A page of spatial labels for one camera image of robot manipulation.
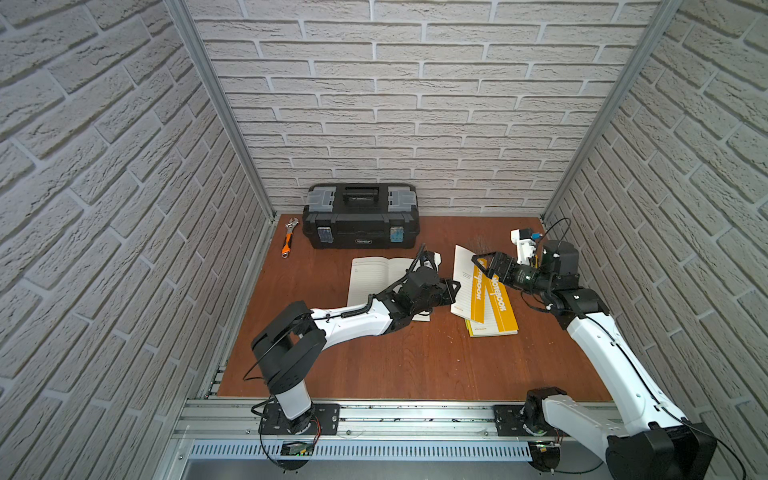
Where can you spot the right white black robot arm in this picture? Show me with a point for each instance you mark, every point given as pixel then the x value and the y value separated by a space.
pixel 655 440

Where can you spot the orange handled adjustable wrench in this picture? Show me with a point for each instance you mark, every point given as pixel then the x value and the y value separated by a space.
pixel 288 238

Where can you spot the yellow white cover notebook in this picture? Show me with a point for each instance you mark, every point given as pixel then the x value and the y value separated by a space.
pixel 499 319

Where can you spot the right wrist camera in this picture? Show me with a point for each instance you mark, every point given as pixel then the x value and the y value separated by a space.
pixel 526 243

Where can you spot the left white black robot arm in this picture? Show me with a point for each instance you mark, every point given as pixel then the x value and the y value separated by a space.
pixel 287 349

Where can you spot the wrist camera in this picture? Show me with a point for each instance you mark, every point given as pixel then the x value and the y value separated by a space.
pixel 526 243
pixel 426 258

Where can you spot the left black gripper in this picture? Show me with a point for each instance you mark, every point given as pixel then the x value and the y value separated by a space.
pixel 438 285

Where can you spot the black plastic toolbox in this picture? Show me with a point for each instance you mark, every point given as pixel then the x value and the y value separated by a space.
pixel 361 215

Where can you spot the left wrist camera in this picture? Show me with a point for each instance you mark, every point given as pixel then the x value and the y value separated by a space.
pixel 426 258

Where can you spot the large white lined notebook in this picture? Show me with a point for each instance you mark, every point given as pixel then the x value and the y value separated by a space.
pixel 371 275

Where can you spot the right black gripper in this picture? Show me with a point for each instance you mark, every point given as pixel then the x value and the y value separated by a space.
pixel 499 259

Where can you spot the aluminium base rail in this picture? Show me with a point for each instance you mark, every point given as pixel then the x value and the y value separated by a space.
pixel 353 430

